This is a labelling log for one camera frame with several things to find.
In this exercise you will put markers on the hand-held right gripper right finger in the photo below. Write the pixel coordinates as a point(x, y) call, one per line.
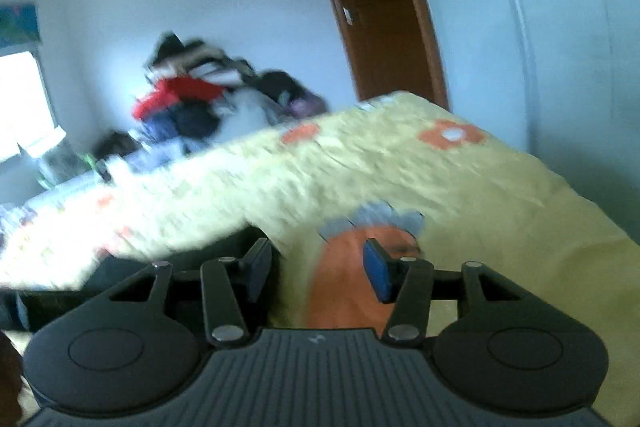
point(377, 272)

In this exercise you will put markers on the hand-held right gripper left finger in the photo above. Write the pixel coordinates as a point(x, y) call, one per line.
point(257, 268)

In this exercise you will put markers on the black pants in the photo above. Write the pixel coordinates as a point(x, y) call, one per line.
point(120, 274)

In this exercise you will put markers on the person's left forearm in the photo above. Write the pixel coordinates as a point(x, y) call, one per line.
point(9, 382)

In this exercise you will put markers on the yellow printed bedsheet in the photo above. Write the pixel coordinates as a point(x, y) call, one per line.
point(425, 187)

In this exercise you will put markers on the blue quilt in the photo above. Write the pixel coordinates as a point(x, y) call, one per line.
point(150, 157)

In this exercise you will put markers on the purple cloth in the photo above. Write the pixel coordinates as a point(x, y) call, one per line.
point(307, 104)

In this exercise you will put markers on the pile of clothes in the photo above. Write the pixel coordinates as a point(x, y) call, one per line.
point(190, 102)

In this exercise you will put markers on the black garment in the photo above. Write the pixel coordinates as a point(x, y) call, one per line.
point(280, 87)

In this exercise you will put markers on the black bag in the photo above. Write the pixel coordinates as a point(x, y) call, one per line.
point(115, 144)

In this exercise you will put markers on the green plastic chair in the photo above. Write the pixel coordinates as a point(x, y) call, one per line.
point(90, 163)

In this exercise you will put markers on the floral pillow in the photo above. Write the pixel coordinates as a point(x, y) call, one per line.
point(55, 159)

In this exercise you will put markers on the brown wooden door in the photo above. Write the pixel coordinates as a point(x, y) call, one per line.
point(380, 7)

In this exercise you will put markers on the white wardrobe with flower stickers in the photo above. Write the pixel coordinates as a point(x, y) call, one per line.
point(525, 32)

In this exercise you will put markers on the window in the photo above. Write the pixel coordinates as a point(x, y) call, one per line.
point(22, 107)

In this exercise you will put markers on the blue wall picture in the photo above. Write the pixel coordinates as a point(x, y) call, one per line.
point(17, 24)

